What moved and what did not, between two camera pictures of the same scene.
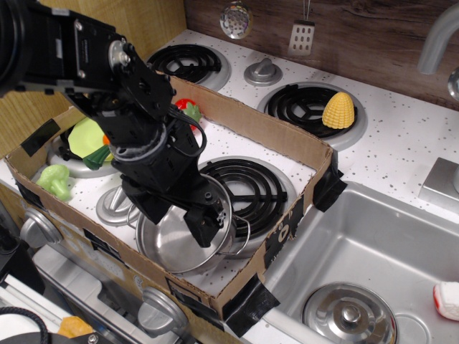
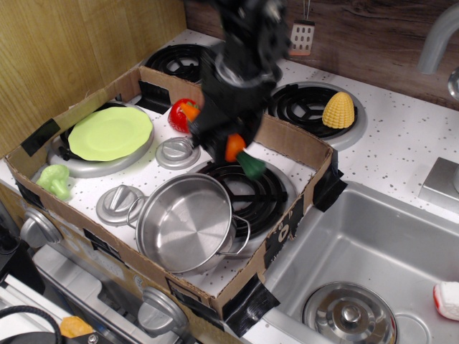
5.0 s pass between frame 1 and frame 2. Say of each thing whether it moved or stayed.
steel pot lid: stayed
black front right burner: stayed
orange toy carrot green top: moved
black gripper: moved
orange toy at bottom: stayed
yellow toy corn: stayed
